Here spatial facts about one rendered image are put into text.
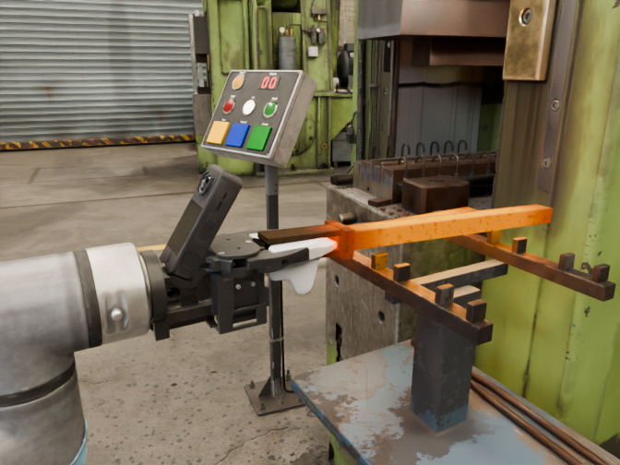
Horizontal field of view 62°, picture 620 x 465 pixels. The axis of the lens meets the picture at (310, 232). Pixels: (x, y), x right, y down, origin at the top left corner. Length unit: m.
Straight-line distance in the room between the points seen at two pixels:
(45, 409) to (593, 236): 0.81
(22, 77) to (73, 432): 8.61
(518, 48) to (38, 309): 0.86
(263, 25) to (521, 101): 5.06
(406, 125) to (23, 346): 1.17
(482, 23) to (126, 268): 0.97
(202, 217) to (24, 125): 8.64
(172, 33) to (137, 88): 1.03
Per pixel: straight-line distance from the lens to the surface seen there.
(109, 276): 0.48
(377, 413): 0.83
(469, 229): 0.71
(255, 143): 1.55
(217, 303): 0.52
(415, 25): 1.15
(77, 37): 9.00
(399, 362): 0.96
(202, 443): 1.91
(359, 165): 1.30
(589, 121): 0.96
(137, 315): 0.49
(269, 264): 0.51
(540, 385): 1.13
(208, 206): 0.50
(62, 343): 0.49
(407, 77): 1.45
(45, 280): 0.48
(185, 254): 0.50
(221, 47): 6.04
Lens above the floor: 1.20
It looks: 18 degrees down
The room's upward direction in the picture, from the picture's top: straight up
